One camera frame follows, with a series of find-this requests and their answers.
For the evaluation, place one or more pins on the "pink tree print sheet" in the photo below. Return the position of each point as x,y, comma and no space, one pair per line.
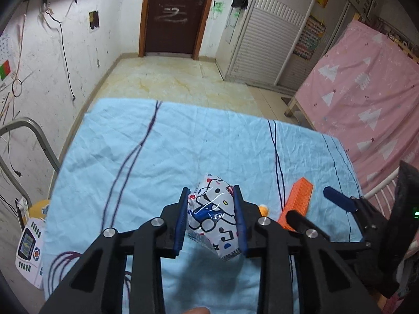
360,88

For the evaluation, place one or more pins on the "grey metal chair frame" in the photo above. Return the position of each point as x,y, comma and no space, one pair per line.
49,152

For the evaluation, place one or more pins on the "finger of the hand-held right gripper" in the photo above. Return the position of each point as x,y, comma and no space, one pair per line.
340,199
301,220

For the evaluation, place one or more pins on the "wooden bed frame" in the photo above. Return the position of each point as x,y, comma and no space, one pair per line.
291,108

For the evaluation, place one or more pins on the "white bed rail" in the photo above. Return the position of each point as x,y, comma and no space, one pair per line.
376,190

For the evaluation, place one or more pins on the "white louvered wardrobe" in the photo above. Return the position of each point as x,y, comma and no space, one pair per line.
262,39

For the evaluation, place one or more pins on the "small yellow toy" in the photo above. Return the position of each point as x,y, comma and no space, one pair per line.
263,210

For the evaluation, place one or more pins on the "white cartoon print snack bag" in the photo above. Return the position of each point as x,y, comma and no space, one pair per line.
212,209

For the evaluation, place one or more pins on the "dark brown door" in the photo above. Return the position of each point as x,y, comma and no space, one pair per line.
176,16

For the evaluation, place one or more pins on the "person's left hand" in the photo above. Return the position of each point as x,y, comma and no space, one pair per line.
197,311

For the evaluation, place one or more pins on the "orange box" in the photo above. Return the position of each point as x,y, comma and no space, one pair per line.
298,199

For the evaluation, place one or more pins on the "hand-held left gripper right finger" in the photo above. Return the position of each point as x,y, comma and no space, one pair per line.
240,225

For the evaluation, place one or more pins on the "colourful grid poster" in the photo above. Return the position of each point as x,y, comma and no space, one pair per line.
309,39

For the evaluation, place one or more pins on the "yellow stool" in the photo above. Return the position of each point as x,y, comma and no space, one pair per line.
39,207

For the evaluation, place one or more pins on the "flag sticker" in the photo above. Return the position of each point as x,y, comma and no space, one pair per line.
5,70

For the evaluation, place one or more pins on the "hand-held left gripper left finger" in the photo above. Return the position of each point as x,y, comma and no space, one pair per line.
181,225

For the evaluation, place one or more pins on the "light blue striped cloth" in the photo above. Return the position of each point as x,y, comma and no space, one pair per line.
196,137

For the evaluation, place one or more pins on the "white toy learning machine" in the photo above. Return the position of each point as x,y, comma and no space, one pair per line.
29,252

